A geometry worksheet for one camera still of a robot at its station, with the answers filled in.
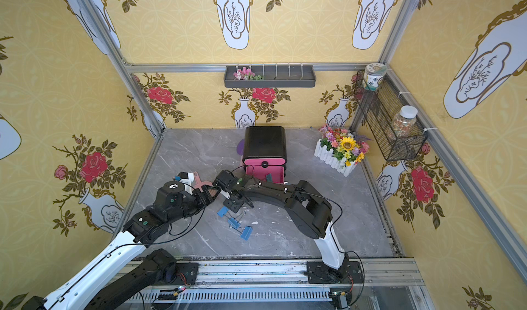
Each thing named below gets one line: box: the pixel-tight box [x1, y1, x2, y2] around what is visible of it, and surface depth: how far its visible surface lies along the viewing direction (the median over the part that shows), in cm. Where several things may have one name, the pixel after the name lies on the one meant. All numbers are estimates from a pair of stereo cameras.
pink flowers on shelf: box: [233, 66, 263, 81], surface depth 89 cm
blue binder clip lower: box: [240, 225, 253, 241], surface depth 84 cm
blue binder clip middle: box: [227, 217, 241, 229], surface depth 87 cm
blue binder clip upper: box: [216, 205, 230, 218], surface depth 90 cm
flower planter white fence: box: [314, 124, 373, 178], surface depth 96 cm
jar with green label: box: [362, 63, 388, 92], surface depth 87 cm
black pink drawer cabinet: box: [242, 125, 287, 184], surface depth 94 cm
